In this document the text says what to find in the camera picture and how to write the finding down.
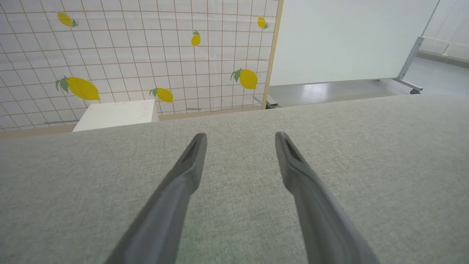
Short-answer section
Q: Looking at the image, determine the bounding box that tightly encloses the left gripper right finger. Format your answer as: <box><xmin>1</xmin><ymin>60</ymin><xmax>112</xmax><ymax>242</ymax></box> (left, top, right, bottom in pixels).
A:
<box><xmin>275</xmin><ymin>132</ymin><xmax>380</xmax><ymax>264</ymax></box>

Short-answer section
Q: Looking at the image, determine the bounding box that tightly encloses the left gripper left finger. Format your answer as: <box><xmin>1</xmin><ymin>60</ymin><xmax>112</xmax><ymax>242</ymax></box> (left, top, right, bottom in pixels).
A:
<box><xmin>104</xmin><ymin>132</ymin><xmax>208</xmax><ymax>264</ymax></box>

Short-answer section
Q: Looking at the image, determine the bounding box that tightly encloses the white rectangular box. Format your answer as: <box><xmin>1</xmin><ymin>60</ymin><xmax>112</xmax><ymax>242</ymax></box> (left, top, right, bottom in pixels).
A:
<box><xmin>72</xmin><ymin>99</ymin><xmax>160</xmax><ymax>132</ymax></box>

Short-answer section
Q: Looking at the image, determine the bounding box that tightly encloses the lemon print partition panel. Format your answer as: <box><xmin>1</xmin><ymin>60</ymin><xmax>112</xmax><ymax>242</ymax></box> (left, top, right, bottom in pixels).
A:
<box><xmin>0</xmin><ymin>0</ymin><xmax>284</xmax><ymax>140</ymax></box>

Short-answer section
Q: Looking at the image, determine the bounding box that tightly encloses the white partition board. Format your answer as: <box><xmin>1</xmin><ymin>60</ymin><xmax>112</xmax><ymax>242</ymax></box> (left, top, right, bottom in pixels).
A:
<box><xmin>269</xmin><ymin>0</ymin><xmax>440</xmax><ymax>87</ymax></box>

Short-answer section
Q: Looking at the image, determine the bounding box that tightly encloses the white framed background partition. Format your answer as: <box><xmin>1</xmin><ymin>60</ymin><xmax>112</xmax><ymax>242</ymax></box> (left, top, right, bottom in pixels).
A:
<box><xmin>418</xmin><ymin>0</ymin><xmax>469</xmax><ymax>69</ymax></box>

